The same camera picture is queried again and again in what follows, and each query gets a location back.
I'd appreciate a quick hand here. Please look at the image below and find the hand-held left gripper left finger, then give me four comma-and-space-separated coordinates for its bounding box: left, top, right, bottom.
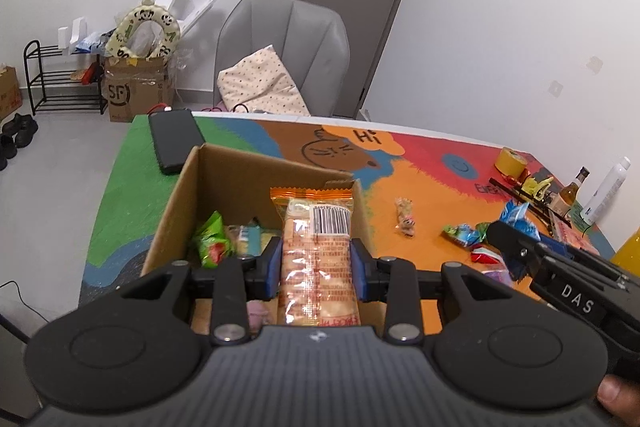
114, 236, 284, 344

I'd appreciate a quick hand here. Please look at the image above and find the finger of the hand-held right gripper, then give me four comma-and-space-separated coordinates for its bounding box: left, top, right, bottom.
487, 221, 626, 283

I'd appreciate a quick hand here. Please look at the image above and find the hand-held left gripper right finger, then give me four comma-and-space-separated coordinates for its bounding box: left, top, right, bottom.
350, 237, 522, 344

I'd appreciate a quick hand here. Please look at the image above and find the orange cracker packet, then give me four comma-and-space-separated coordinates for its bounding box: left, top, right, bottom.
270, 187, 362, 328

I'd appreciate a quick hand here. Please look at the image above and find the green red snack packet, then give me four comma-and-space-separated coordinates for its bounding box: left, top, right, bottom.
192, 211, 236, 269

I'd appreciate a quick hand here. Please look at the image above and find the brown cardboard box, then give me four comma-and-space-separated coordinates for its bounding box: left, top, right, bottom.
141, 143, 376, 338

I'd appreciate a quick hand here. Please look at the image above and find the person's right hand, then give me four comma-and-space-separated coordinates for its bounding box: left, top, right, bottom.
596, 376, 640, 427

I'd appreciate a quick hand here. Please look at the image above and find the small red snack packet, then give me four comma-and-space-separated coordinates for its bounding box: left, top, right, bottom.
470, 247, 503, 265

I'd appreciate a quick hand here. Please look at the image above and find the purple round bread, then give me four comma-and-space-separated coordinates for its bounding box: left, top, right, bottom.
247, 301, 278, 338

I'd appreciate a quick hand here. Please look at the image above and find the green blue snack packet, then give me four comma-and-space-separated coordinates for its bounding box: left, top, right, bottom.
441, 222, 493, 249

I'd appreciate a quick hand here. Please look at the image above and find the red plastic packet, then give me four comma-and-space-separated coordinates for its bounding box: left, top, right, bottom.
550, 219, 601, 253

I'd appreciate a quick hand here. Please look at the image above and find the black hanger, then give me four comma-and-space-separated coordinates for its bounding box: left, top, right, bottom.
489, 177, 566, 228

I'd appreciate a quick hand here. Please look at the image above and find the yellow clip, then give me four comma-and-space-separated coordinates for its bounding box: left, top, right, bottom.
520, 174, 555, 198

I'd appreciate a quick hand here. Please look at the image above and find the orange juice bottle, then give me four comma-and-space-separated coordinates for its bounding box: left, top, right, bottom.
610, 227, 640, 278

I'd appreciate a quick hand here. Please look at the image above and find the small bear candy packet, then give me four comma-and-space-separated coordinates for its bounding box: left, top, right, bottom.
394, 198, 418, 239

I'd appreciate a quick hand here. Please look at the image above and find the brown glass bottle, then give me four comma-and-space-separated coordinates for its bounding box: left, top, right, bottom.
557, 166, 591, 218

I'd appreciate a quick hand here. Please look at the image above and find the yellow tape roll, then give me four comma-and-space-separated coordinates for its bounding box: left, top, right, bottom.
495, 147, 528, 178

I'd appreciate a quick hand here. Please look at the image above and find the white spray bottle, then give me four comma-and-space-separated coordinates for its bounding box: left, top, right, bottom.
580, 156, 632, 227

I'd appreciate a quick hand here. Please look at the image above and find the colourful cartoon table mat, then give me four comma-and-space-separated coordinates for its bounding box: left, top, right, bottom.
80, 112, 618, 338

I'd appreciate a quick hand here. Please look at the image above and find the black power bank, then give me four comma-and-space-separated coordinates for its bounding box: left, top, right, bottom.
148, 108, 207, 176

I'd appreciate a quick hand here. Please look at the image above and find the dotted cream cushion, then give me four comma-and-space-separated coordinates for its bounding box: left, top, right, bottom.
216, 45, 311, 116

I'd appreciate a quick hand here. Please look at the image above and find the taped cardboard box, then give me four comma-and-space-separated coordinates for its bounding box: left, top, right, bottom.
102, 54, 176, 124

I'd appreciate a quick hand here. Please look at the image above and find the grey brown door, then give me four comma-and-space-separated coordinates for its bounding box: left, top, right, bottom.
267, 0, 433, 118

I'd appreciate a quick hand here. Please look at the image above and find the grey chair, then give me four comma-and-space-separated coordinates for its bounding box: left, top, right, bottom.
213, 0, 350, 118

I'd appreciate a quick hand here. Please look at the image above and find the black shoe rack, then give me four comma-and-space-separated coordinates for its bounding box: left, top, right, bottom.
23, 39, 109, 116

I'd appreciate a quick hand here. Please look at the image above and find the black shoe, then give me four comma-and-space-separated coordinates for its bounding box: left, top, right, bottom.
1, 113, 39, 148
0, 134, 18, 171

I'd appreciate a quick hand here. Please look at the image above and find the blue plastic bag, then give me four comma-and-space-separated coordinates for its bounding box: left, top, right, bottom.
75, 32, 108, 55

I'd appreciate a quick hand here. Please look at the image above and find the brown carton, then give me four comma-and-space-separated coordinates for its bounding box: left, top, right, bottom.
0, 66, 23, 120

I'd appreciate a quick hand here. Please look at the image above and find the black floor cable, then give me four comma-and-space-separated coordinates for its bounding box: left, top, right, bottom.
0, 279, 51, 324

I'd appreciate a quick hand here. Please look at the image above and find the panda print ring cushion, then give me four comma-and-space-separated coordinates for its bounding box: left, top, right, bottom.
104, 0, 182, 60

